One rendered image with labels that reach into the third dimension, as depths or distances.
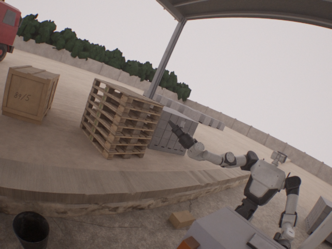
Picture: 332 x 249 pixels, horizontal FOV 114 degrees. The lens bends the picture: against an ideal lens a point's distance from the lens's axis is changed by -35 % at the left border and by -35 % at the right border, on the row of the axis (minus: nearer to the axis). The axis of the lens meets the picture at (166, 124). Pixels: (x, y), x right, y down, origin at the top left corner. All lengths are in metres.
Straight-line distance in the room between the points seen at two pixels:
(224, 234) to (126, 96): 2.04
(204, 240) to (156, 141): 3.18
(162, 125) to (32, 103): 2.54
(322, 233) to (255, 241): 0.49
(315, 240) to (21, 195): 2.13
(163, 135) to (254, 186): 2.65
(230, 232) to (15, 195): 1.70
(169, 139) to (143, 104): 1.45
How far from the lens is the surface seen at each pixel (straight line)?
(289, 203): 1.26
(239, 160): 1.28
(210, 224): 0.53
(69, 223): 1.95
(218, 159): 1.15
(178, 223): 2.32
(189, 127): 3.85
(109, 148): 2.49
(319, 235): 0.99
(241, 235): 0.58
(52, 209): 1.90
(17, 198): 1.84
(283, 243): 0.89
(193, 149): 1.05
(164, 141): 3.66
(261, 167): 1.28
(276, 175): 1.26
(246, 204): 1.30
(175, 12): 6.77
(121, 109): 2.31
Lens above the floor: 1.54
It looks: 9 degrees down
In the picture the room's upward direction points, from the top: 23 degrees clockwise
